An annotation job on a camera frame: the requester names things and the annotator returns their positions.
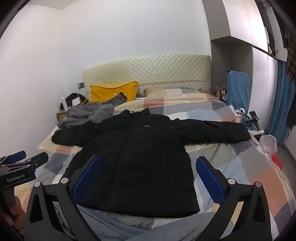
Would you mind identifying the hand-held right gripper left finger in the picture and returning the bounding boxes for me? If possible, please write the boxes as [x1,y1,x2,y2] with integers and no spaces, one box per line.
[24,156,102,241]

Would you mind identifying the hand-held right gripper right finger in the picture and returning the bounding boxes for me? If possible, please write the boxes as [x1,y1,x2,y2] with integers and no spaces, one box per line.
[195,156,273,241]

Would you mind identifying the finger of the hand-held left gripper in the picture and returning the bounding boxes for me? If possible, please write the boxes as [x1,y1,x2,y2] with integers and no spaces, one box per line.
[0,150,26,165]
[24,152,49,171]

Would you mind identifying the black puffer jacket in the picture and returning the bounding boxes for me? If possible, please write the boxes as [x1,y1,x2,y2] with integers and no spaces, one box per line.
[51,108,252,219]

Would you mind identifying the person's left hand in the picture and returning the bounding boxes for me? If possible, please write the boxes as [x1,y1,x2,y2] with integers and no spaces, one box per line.
[5,196,26,235]

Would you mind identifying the beige printed bed sheet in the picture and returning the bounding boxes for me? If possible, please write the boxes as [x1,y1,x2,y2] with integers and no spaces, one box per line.
[36,120,70,151]

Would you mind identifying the wooden nightstand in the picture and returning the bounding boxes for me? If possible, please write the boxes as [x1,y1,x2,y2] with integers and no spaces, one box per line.
[55,100,89,121]

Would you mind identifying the person's legs in jeans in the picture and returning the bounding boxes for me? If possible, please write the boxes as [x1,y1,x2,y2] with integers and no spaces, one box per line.
[76,205,216,241]

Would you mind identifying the grey fleece garment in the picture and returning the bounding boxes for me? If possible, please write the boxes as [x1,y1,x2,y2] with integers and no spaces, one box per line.
[57,92,127,129]

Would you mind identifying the clear plastic bag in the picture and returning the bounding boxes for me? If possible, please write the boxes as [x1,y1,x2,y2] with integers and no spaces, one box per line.
[258,135,277,160]

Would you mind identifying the black bag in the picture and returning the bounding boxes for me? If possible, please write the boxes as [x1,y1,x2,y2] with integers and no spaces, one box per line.
[66,93,86,108]

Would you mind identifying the red plastic item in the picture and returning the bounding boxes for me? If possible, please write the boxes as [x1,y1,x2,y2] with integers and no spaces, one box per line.
[272,153,284,169]

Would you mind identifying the checked pastel duvet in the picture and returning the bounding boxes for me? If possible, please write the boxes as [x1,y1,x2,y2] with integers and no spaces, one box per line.
[13,88,295,241]

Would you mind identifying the row of small bottles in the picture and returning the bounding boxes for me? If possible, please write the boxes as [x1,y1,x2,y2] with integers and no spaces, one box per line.
[214,87,228,98]

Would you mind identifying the yellow pillow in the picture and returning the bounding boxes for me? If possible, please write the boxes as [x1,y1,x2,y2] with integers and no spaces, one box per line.
[89,81,139,103]

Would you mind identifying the checked pillow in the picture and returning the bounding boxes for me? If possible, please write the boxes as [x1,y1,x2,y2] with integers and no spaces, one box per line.
[144,87,201,100]

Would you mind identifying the blue curtain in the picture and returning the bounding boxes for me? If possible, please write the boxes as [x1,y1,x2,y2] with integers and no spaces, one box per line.
[267,59,296,145]

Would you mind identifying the grey white wardrobe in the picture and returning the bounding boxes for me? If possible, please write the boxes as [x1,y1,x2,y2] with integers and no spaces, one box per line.
[201,0,287,139]

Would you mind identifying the cream quilted headboard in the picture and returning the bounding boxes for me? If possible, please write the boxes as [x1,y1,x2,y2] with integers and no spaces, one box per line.
[83,54,212,95]

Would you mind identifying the dark patterned hanging cloth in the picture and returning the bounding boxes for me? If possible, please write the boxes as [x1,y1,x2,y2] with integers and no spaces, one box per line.
[285,23,296,128]

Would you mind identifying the tangled cables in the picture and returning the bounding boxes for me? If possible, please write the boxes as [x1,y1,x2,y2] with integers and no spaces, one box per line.
[236,108,257,129]

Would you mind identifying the black camera device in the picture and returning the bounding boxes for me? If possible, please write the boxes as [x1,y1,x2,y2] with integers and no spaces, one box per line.
[249,111,262,131]

